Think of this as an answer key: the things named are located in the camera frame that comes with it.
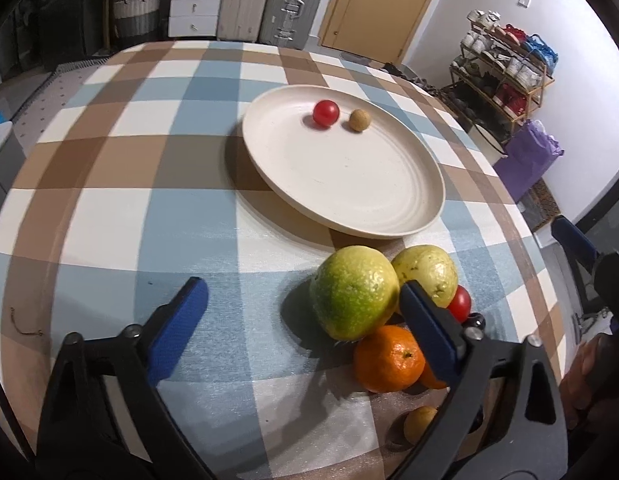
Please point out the beige suitcase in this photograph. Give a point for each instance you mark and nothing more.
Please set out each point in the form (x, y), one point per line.
(244, 0)

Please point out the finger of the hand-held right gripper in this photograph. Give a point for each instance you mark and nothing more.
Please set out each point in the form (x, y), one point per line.
(572, 240)

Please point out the white basin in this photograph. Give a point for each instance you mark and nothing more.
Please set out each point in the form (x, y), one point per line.
(487, 137)

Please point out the person's right hand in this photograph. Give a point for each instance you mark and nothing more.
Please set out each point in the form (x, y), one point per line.
(589, 385)

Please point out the dark shoes group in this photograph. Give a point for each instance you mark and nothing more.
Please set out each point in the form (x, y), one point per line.
(414, 80)

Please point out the brown longan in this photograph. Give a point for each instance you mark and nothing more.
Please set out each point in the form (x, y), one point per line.
(419, 424)
(360, 121)

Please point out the wooden stick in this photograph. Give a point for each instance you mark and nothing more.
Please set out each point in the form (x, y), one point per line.
(107, 20)

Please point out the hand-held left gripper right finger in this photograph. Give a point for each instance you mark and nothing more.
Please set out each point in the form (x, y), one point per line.
(429, 330)

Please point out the wicker basket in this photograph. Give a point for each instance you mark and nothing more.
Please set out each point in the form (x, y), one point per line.
(137, 15)

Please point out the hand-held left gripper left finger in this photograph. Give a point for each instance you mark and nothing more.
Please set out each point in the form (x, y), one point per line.
(182, 320)

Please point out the red tomato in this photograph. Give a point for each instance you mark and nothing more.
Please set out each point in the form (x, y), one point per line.
(460, 304)
(325, 112)

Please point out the checked tablecloth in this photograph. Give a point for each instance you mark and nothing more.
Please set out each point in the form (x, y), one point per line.
(139, 170)

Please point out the large green yellow citrus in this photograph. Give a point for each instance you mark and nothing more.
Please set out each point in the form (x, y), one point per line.
(349, 295)

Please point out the rows of shoes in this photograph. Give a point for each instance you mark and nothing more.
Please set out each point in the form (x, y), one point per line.
(512, 67)

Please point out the brown thread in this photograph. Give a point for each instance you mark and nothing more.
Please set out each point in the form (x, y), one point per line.
(24, 330)

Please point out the orange mandarin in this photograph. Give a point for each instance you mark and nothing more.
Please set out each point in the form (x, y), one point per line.
(432, 381)
(387, 360)

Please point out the dark purple plum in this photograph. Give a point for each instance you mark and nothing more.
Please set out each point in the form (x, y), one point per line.
(477, 319)

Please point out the wooden door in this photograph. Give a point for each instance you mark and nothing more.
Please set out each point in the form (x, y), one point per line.
(379, 5)

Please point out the purple bag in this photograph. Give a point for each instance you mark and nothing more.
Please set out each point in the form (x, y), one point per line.
(529, 160)

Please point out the silver suitcase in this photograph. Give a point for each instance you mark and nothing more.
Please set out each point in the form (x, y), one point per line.
(292, 5)

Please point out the grey fringed rug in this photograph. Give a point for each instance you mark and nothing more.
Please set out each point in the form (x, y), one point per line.
(49, 95)

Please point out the brown doormat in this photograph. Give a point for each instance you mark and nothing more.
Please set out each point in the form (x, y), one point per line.
(542, 205)

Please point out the wooden shoe rack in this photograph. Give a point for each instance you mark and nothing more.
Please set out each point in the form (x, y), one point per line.
(537, 85)

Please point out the cream round plate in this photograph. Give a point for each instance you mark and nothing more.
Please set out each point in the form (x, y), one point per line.
(349, 180)

